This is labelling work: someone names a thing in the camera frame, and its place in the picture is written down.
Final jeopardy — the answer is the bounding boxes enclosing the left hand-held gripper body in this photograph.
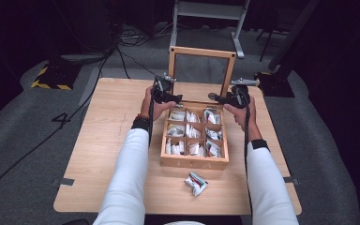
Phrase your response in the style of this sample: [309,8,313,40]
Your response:
[151,73,178,105]

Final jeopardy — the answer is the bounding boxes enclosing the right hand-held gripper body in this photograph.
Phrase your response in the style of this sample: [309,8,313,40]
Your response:
[229,78,261,110]

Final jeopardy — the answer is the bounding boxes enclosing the wooden tea box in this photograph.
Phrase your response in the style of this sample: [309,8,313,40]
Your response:
[159,45,237,172]

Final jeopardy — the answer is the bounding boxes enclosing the striped tea packet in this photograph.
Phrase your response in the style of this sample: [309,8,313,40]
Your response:
[184,171,210,198]

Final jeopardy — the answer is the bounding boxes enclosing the person's left hand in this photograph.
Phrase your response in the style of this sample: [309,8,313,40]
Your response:
[140,85,177,123]

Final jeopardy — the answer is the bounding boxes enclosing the person's right hand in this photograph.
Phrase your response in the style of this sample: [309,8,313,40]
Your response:
[223,96,263,142]

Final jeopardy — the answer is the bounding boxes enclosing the black yellow striped base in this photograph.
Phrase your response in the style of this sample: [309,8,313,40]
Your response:
[254,71,296,98]
[30,62,83,91]

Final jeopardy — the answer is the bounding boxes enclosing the pile of white tea packets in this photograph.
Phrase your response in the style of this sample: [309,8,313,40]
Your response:
[165,108,224,158]

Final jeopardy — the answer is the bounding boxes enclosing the dark slanted stand pole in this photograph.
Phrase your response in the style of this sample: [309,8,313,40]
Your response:
[266,0,322,71]

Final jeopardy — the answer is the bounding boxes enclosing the grey tape strip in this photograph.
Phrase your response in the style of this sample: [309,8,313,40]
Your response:
[52,177,76,188]
[283,176,300,186]

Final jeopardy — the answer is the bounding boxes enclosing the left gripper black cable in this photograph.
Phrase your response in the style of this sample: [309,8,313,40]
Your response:
[147,93,156,148]

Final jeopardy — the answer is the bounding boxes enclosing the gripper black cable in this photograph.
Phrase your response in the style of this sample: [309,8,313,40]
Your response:
[147,93,156,148]
[243,99,254,214]

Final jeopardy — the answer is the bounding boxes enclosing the beaded bracelet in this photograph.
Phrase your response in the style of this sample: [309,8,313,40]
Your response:
[133,113,151,125]

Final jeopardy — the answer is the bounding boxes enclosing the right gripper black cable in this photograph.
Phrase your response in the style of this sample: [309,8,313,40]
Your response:
[243,99,254,214]

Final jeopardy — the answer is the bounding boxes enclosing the bundle of floor cables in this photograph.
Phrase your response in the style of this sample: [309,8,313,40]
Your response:
[117,23,173,49]

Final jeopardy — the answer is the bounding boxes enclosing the white metal table frame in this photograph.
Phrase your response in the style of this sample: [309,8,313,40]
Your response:
[168,0,251,60]

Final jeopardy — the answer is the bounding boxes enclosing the long black floor cable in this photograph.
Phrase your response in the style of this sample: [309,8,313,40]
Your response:
[0,52,115,208]

